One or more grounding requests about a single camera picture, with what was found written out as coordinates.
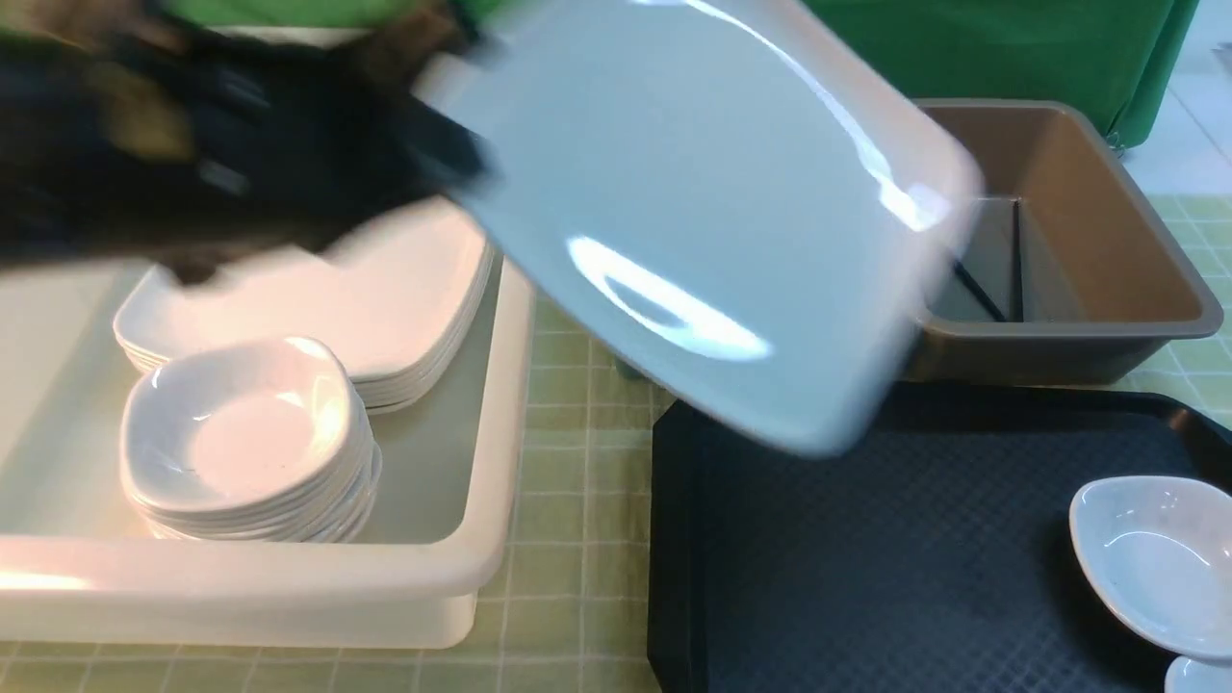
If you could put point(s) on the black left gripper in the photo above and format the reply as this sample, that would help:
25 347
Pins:
166 141

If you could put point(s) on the large white rectangular plate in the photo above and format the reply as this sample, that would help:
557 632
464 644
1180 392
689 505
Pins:
723 192

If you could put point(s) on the white small dish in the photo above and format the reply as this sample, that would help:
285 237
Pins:
1156 550
1186 675

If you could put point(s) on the stack of white square plates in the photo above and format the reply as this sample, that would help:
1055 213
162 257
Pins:
393 303

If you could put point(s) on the stack of white small bowls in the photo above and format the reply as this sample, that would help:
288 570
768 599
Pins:
262 441

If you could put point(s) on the large white plastic bin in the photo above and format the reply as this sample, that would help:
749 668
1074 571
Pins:
409 580

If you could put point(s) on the black chopstick in brown bin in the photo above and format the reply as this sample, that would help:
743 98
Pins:
973 287

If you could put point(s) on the black textured serving tray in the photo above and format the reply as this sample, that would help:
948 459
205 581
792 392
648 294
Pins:
934 556

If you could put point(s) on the brown plastic bin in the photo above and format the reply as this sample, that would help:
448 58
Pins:
1105 283

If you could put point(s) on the green cloth backdrop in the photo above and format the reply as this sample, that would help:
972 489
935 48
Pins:
1110 60

